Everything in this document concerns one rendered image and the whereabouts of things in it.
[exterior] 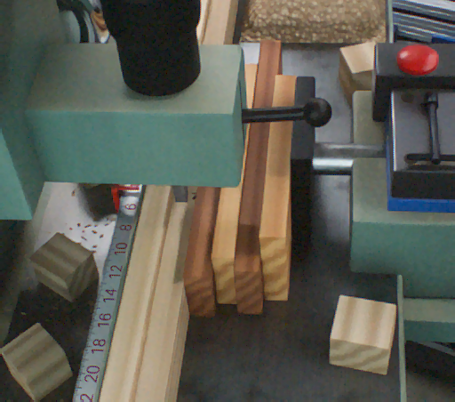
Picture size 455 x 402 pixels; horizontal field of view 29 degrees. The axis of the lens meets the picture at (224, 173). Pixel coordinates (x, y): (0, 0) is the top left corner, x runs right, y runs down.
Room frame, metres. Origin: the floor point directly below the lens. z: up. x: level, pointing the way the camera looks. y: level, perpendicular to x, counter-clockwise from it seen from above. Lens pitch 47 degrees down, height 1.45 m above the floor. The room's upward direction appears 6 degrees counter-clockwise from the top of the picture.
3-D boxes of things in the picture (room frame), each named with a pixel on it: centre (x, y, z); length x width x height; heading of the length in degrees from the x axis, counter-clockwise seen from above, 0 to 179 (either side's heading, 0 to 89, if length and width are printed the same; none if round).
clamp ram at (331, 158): (0.47, -0.09, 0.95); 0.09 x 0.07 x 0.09; 170
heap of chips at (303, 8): (0.72, -0.11, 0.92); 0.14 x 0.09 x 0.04; 80
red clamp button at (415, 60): (0.50, -0.15, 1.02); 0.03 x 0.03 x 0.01
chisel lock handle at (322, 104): (0.43, -0.04, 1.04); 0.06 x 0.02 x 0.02; 80
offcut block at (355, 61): (0.60, -0.13, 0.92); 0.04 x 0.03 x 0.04; 8
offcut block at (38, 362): (0.40, 0.17, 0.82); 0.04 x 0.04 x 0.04; 38
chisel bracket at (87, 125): (0.45, 0.05, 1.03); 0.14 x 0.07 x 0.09; 80
